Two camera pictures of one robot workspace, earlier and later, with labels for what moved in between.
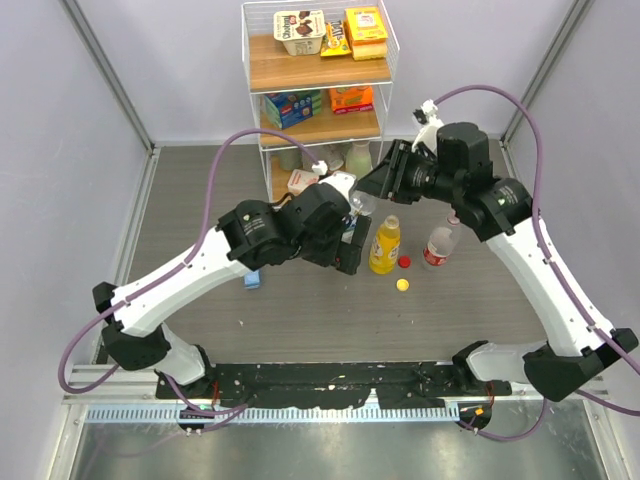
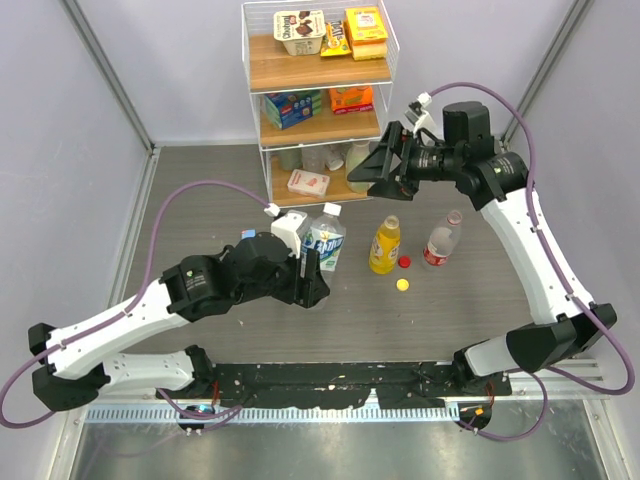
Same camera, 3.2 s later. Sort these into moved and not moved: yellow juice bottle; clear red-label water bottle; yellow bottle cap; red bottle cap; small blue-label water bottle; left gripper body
Moved: left gripper body; small blue-label water bottle
Not moved: red bottle cap; yellow juice bottle; yellow bottle cap; clear red-label water bottle
